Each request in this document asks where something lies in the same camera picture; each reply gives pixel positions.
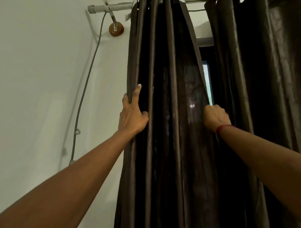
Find person's right hand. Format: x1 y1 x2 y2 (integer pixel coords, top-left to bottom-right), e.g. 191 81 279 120
203 104 232 133

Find round wooden bracket mount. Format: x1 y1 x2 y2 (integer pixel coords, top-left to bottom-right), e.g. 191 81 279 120
109 21 124 37

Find grey wall cable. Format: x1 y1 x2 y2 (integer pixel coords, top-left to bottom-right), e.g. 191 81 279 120
69 12 108 166

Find person's left forearm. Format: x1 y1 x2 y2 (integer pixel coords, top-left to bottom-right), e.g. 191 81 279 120
0 130 137 228

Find grey curtain rod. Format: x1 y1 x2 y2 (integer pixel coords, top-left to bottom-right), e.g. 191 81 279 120
87 0 209 14

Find person's right forearm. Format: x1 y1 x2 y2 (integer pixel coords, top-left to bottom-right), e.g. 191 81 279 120
220 127 301 219

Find person's left hand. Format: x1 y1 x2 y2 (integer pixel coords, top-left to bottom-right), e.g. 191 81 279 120
117 84 149 137

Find metal rod bracket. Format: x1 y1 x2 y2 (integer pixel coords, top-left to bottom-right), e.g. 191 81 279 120
104 0 118 31

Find red wrist band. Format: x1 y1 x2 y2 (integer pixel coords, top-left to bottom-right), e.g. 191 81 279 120
216 124 237 137

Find dark brown curtain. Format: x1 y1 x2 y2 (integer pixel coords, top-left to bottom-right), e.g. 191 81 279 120
204 0 301 228
114 0 235 228

